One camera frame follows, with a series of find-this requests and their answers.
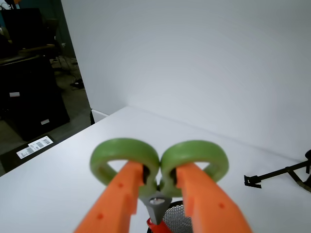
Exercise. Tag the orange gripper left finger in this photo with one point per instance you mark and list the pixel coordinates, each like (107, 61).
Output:
(112, 212)

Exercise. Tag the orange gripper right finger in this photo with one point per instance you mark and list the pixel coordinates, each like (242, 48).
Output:
(209, 207)

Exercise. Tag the green handled scissors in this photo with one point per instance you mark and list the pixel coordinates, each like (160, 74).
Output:
(159, 173)

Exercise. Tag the black mesh pen holder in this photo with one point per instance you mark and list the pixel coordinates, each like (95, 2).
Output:
(176, 220)

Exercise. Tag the red item in holder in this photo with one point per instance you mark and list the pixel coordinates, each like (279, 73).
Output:
(160, 228)

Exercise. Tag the flat black labelled box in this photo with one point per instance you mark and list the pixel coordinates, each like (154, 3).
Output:
(20, 155)

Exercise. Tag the black box with labels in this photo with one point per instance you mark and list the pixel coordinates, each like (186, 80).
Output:
(30, 99)

